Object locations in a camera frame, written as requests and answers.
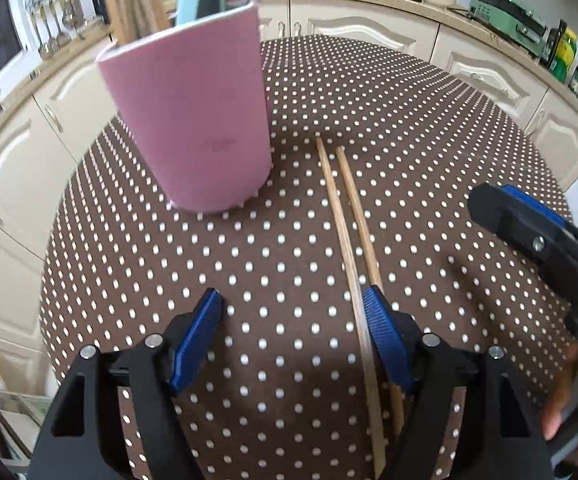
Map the brown polka dot tablecloth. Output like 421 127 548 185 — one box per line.
40 36 570 479

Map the hanging utensil rack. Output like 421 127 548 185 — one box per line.
24 0 86 61

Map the person's right hand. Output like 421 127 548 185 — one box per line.
542 342 578 441

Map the green yellow oil bottle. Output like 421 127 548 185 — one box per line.
549 27 577 82

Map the green electric cooker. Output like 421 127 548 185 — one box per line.
469 0 547 58

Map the pink utensil holder cup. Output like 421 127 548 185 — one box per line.
97 3 272 214

